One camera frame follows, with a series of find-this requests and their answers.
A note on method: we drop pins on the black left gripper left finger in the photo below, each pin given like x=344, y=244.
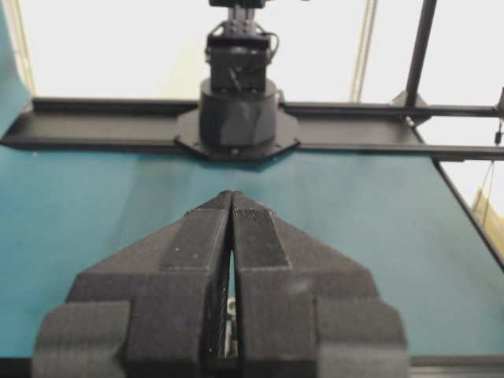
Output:
x=154, y=309

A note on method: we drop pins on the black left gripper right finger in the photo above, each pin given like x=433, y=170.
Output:
x=305, y=309

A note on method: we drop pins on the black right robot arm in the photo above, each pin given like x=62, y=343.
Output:
x=238, y=102

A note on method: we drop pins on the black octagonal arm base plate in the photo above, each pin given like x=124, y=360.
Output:
x=237, y=137

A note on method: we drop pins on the black aluminium frame rail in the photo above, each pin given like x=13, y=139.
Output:
x=169, y=127

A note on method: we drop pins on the black vertical frame post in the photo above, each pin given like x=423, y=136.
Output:
x=419, y=51

